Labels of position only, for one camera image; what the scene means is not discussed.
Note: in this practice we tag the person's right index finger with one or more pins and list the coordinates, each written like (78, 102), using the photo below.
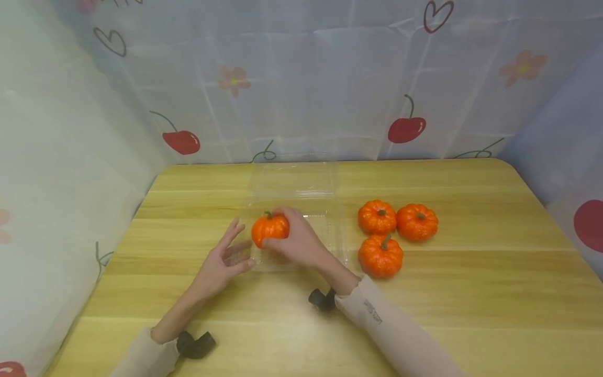
(287, 212)

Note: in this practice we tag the person's left hand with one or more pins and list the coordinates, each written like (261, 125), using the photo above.
(215, 273)

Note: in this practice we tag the person's right thumb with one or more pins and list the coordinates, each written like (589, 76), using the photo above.
(273, 243)

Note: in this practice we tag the person's right forearm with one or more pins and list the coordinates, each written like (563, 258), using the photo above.
(391, 330)

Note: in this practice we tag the clear plastic clamshell container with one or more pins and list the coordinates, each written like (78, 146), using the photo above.
(294, 188)

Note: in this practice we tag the person's left forearm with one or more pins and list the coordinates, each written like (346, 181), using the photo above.
(162, 335)

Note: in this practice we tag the person's right hand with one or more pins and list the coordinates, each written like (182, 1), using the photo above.
(301, 243)

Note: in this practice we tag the small orange pumpkin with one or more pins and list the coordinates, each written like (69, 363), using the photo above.
(377, 217)
(268, 229)
(380, 257)
(417, 222)

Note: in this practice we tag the person's left fingers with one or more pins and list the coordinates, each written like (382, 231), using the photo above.
(232, 239)

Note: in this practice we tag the black wrist band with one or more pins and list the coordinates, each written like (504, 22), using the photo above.
(322, 299)
(195, 344)

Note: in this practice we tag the person's left thumb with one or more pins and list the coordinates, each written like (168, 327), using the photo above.
(242, 267)

